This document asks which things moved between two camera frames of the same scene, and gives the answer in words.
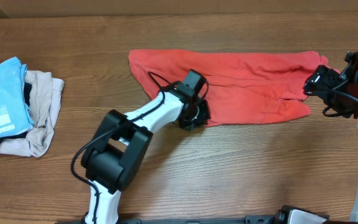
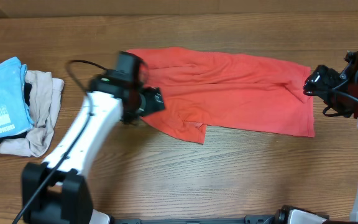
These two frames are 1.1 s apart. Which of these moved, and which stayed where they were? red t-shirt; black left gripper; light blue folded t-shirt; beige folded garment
Moved: black left gripper; red t-shirt
Stayed: light blue folded t-shirt; beige folded garment
